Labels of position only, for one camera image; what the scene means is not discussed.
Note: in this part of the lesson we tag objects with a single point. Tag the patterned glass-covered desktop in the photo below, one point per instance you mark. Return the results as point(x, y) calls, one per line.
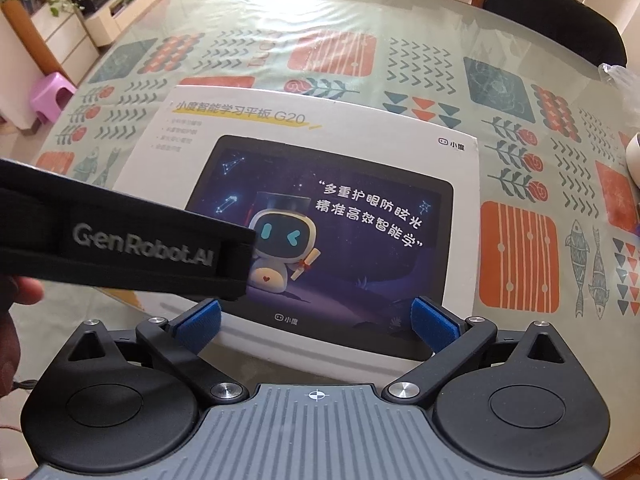
point(300, 25)

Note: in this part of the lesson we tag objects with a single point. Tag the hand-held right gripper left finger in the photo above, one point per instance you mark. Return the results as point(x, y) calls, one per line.
point(200, 327)

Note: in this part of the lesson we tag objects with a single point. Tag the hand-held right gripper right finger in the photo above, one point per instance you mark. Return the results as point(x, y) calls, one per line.
point(434, 327)

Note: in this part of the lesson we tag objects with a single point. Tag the white box lid tablet print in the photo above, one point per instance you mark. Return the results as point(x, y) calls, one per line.
point(350, 160)

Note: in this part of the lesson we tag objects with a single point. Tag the black garment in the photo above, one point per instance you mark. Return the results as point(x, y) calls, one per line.
point(560, 10)

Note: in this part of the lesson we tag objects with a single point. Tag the purple plastic stool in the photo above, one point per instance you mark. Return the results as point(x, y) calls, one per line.
point(50, 92)

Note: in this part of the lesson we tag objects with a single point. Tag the white bowl with food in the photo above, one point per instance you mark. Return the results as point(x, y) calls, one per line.
point(634, 157)

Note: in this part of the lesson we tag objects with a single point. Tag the person's left hand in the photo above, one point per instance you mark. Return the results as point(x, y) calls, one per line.
point(20, 291)

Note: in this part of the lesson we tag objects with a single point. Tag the white drawer cabinet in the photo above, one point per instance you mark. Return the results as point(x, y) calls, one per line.
point(55, 45)

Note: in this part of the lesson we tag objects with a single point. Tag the clear plastic bag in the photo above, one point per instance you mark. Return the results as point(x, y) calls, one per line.
point(622, 85)

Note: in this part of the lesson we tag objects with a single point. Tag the white tv stand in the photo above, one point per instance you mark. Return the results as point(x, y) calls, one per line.
point(125, 5)

